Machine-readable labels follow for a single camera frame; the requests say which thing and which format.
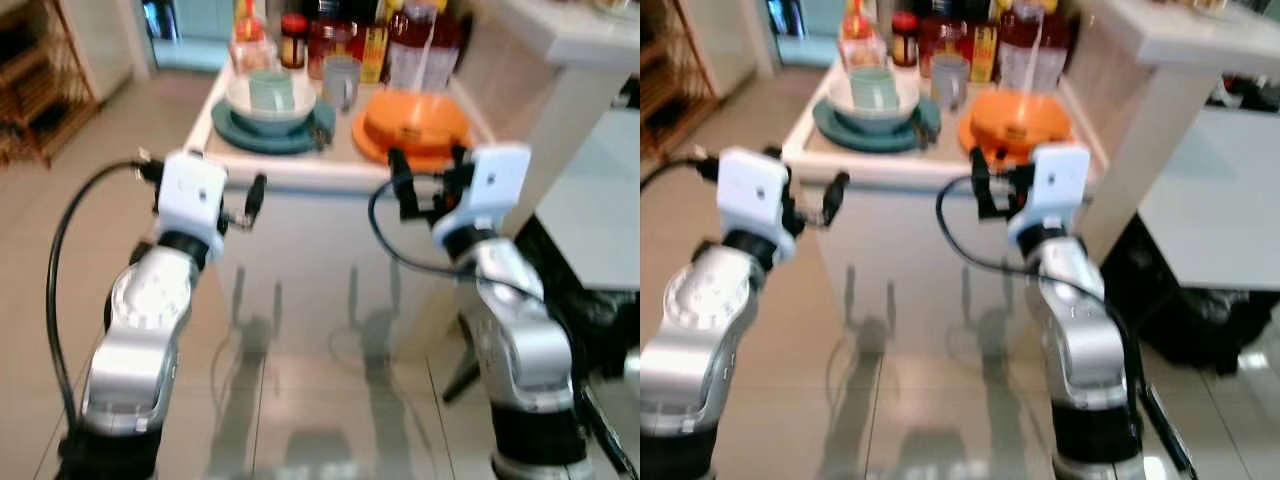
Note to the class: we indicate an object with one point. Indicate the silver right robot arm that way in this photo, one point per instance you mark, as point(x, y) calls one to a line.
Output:
point(520, 350)
point(1085, 350)

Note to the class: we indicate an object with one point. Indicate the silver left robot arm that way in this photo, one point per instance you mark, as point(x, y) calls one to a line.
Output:
point(690, 340)
point(140, 340)

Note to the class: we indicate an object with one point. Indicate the orange bowl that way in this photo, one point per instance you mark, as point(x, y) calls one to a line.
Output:
point(1020, 115)
point(415, 118)

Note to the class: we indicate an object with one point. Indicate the white side table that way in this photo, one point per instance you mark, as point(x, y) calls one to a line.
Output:
point(300, 230)
point(900, 240)

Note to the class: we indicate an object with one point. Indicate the orange plate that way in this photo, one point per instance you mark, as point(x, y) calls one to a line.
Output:
point(365, 140)
point(966, 135)

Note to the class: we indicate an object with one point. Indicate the teal plate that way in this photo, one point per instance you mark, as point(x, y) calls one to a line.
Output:
point(826, 126)
point(225, 128)

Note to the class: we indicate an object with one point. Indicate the white bowl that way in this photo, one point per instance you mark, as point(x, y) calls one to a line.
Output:
point(872, 120)
point(270, 120)

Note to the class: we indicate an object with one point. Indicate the wooden shelf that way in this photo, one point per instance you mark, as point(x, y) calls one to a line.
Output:
point(670, 80)
point(40, 90)

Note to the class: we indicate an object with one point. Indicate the teal cup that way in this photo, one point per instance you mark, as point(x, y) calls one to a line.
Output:
point(272, 90)
point(874, 90)

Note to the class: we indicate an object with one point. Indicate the large clear bottle red liquid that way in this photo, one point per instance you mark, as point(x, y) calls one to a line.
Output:
point(1030, 50)
point(422, 50)

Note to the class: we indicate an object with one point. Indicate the grey mug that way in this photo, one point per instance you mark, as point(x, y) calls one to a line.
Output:
point(948, 80)
point(340, 82)

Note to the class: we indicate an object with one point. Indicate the yellow box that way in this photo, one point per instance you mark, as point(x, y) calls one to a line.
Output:
point(984, 55)
point(374, 55)

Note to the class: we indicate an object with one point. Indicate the white counter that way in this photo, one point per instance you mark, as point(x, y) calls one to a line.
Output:
point(560, 45)
point(1170, 50)

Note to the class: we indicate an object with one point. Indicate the dark red jar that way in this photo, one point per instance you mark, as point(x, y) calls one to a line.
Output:
point(330, 40)
point(940, 38)

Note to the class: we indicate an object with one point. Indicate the small jar with red lid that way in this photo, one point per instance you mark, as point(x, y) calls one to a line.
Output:
point(293, 42)
point(904, 42)

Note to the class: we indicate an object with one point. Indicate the orange sauce bottle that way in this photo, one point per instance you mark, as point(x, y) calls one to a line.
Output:
point(860, 35)
point(250, 35)

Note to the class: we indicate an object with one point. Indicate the black bag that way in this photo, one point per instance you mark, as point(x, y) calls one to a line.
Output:
point(1200, 320)
point(590, 310)

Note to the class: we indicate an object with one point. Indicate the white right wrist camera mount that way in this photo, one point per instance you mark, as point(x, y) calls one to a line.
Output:
point(495, 190)
point(1055, 190)

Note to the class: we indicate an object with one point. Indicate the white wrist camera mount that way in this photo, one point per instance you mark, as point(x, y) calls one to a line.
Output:
point(1055, 190)
point(192, 200)
point(752, 195)
point(495, 190)

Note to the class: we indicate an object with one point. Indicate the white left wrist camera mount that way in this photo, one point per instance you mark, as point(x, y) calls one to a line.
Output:
point(752, 195)
point(192, 200)

